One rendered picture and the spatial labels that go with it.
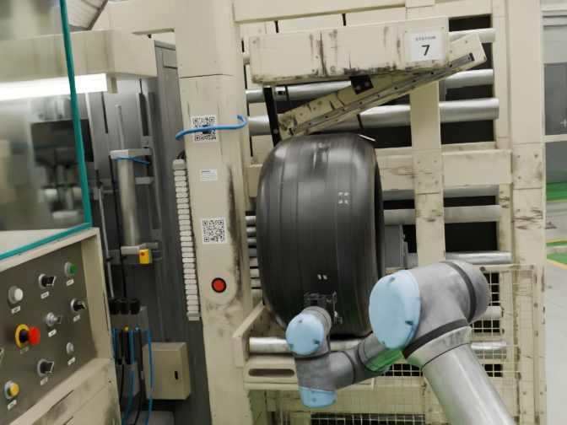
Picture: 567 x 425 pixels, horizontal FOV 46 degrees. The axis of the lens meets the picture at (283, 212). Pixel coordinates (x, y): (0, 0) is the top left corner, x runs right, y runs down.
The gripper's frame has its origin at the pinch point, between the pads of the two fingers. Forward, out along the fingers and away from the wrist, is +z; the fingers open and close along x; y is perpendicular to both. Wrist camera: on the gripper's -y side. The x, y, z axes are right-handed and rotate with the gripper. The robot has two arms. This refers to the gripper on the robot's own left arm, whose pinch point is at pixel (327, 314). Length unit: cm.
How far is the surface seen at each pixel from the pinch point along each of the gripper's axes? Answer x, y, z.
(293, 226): 6.9, 23.1, -4.8
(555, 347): -99, -70, 265
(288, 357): 13.7, -14.1, 13.8
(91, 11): 80, 95, 37
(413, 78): -23, 66, 49
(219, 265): 33.2, 11.9, 16.2
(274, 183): 12.1, 34.1, -0.4
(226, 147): 28, 45, 12
